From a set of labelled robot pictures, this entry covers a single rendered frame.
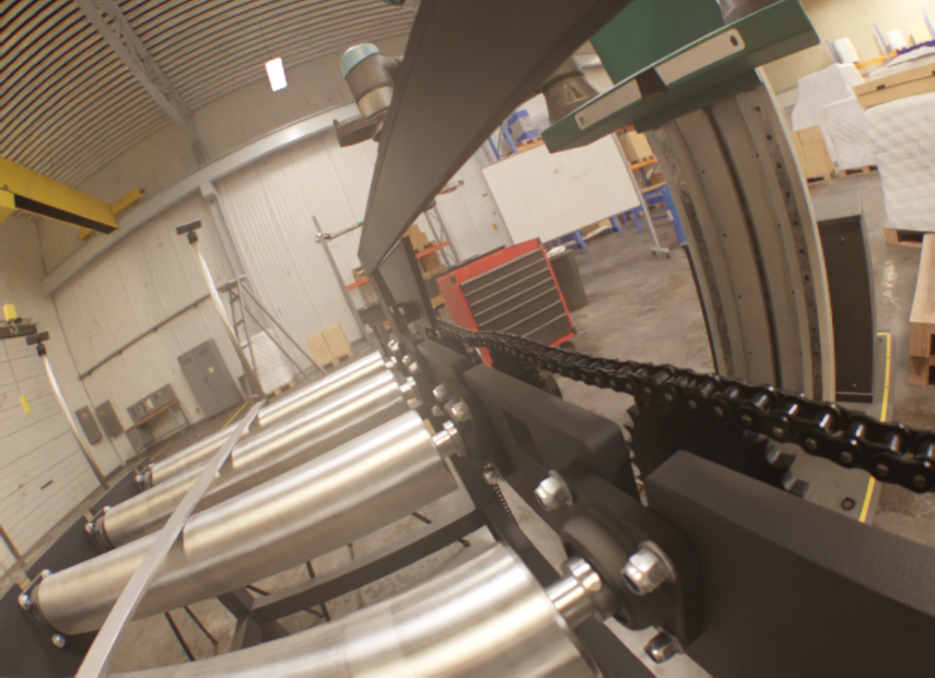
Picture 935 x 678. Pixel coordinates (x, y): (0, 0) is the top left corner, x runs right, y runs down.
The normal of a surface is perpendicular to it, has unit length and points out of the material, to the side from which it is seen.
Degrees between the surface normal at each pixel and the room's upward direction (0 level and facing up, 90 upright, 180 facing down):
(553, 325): 90
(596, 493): 0
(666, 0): 90
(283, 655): 8
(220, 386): 90
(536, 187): 90
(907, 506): 0
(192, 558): 65
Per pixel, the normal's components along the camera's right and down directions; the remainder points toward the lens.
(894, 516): -0.40, -0.90
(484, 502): 0.30, 0.06
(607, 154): -0.09, 0.24
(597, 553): -0.71, -0.44
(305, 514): 0.10, -0.33
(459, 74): -0.87, 0.43
